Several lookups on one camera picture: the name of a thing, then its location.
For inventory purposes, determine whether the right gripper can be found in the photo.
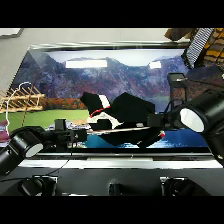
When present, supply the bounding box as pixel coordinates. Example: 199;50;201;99
147;112;170;130

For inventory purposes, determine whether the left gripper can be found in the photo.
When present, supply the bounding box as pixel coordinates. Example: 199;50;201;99
65;128;89;144

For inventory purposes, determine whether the black garment with red trim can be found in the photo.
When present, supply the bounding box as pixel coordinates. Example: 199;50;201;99
79;91;166;149

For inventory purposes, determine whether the brown clothes hanger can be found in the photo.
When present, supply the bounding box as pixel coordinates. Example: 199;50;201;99
87;124;152;135

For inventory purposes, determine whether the stack of wooden clothes hangers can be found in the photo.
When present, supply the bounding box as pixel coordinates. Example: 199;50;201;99
0;83;47;114

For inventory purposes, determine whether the black and white striped garment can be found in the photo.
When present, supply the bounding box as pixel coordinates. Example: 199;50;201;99
181;28;215;70

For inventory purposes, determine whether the brown garment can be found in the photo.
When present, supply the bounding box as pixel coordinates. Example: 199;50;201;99
164;28;198;43

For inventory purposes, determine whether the yellow checked garment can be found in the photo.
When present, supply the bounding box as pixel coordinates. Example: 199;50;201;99
199;28;224;69

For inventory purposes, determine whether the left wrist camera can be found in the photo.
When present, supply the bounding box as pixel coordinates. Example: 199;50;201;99
54;118;68;133

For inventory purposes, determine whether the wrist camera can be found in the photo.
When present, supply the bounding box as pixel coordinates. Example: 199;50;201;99
167;72;188;102
54;118;68;133

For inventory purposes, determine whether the black cable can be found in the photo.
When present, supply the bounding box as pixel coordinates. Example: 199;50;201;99
0;141;75;184

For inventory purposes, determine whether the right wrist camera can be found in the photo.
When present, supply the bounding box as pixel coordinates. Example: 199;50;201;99
167;72;188;102

